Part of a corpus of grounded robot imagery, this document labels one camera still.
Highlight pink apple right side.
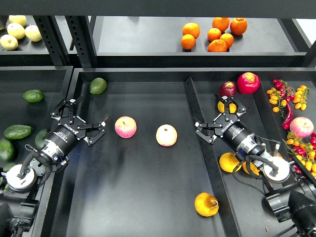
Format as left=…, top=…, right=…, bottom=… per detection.
left=289, top=117, right=314, bottom=138

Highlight lower cherry tomato bunch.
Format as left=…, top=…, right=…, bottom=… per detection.
left=284, top=132, right=316, bottom=178

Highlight small orange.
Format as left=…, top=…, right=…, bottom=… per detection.
left=207, top=28, right=222, bottom=41
left=220, top=33, right=234, bottom=49

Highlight dark avocado bottom left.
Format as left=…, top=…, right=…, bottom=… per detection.
left=3, top=162, right=16, bottom=171

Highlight orange front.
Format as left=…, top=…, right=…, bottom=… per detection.
left=207, top=39, right=228, bottom=52

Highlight dark avocado by tray wall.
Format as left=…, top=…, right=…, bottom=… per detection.
left=35, top=129, right=48, bottom=149

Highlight green avocado upper left tray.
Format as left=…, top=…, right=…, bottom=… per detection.
left=23, top=89, right=44, bottom=103

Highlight black left tray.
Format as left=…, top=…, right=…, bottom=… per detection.
left=0, top=66, right=73, bottom=237

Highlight pale yellow pear middle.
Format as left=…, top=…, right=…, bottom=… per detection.
left=6, top=23, right=25, bottom=40

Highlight upper cherry tomato bunch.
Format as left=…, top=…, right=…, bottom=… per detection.
left=266, top=79, right=310, bottom=119

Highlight yellow pear tray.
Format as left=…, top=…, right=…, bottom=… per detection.
left=219, top=152, right=241, bottom=173
left=242, top=160, right=260, bottom=176

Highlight pink apple left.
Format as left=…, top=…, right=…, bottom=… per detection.
left=115, top=116, right=137, bottom=139

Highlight bright red apple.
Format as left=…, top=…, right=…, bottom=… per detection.
left=237, top=72, right=261, bottom=94

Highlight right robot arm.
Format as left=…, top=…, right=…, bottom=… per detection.
left=190, top=94, right=316, bottom=237

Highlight black shelf post left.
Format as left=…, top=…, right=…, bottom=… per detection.
left=33, top=15, right=71, bottom=66

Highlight black shelf post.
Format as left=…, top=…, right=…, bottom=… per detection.
left=65, top=16, right=99, bottom=68
left=33, top=15, right=71, bottom=66

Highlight black tray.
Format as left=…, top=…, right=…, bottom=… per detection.
left=31, top=68, right=316, bottom=237
left=0, top=66, right=73, bottom=237

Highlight orange top centre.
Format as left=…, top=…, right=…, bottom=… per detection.
left=212, top=17, right=230, bottom=32

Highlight cherry tomato bunch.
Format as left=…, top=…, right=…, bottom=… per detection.
left=284, top=132, right=316, bottom=178
left=266, top=79, right=310, bottom=119

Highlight small orange centre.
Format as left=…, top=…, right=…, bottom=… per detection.
left=207, top=28, right=222, bottom=41

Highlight black upper shelf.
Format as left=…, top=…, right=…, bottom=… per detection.
left=0, top=0, right=316, bottom=68

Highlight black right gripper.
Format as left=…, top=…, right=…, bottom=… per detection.
left=195, top=93, right=254, bottom=151

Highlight orange top left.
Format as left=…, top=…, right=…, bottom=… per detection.
left=182, top=22, right=200, bottom=39

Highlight yellow pear right tray left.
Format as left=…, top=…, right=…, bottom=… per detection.
left=219, top=152, right=241, bottom=173

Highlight red chili pepper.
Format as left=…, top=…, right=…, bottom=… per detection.
left=281, top=103, right=293, bottom=129

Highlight yellow pear right tray middle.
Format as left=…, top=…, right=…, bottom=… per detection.
left=242, top=160, right=260, bottom=176

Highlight black shelf post right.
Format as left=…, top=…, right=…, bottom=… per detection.
left=65, top=16, right=99, bottom=68

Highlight dark red apple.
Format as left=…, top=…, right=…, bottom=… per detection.
left=218, top=81, right=237, bottom=97

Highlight orange top right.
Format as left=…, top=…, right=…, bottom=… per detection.
left=230, top=18, right=248, bottom=36

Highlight orange lower left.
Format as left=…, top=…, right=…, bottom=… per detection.
left=181, top=34, right=196, bottom=50

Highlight pale yellow pear front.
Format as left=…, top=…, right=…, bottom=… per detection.
left=0, top=35, right=18, bottom=51

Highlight pale pink apple centre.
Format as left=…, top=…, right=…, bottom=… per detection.
left=156, top=124, right=178, bottom=147

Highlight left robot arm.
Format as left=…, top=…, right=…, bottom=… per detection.
left=0, top=96, right=106, bottom=237

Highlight pale yellow pear right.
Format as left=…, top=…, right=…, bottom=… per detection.
left=25, top=25, right=42, bottom=42

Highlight green avocado at tray corner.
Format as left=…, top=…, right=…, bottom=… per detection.
left=89, top=78, right=107, bottom=95

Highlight dark green long avocado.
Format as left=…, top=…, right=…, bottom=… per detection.
left=3, top=124, right=33, bottom=140

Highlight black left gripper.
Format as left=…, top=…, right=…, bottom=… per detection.
left=43, top=95, right=109, bottom=155

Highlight black centre tray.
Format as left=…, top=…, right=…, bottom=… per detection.
left=31, top=68, right=316, bottom=237

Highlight small orange right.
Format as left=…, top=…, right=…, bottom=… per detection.
left=220, top=33, right=234, bottom=49

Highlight dark avocado left edge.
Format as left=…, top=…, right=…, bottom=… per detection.
left=0, top=139, right=16, bottom=162

